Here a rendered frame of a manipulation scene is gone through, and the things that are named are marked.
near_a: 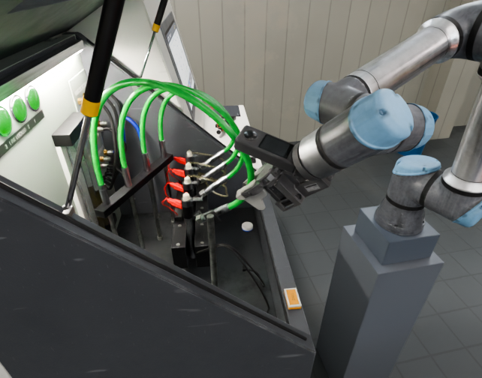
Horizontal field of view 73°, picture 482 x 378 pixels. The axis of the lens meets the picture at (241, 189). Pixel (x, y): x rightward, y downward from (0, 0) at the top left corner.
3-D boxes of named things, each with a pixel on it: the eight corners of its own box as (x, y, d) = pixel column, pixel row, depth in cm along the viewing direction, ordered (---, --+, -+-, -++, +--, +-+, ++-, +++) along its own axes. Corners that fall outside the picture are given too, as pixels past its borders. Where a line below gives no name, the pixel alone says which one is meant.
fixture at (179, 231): (211, 283, 96) (209, 244, 87) (176, 286, 95) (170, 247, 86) (209, 212, 124) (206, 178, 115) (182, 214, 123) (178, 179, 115)
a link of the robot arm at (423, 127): (384, 93, 59) (347, 91, 52) (448, 110, 51) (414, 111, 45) (369, 134, 62) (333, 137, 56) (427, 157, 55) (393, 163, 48)
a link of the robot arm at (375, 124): (427, 136, 44) (394, 139, 39) (360, 167, 52) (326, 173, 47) (404, 85, 45) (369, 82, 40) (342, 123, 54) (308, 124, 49)
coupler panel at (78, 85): (109, 184, 100) (81, 81, 83) (97, 184, 100) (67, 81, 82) (118, 163, 111) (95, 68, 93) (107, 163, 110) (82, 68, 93)
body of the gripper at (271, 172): (280, 214, 62) (326, 194, 53) (248, 183, 60) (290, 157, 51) (295, 187, 67) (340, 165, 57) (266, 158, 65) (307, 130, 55)
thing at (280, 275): (302, 373, 78) (311, 334, 69) (284, 376, 78) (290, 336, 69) (263, 214, 129) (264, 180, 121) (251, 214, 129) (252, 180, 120)
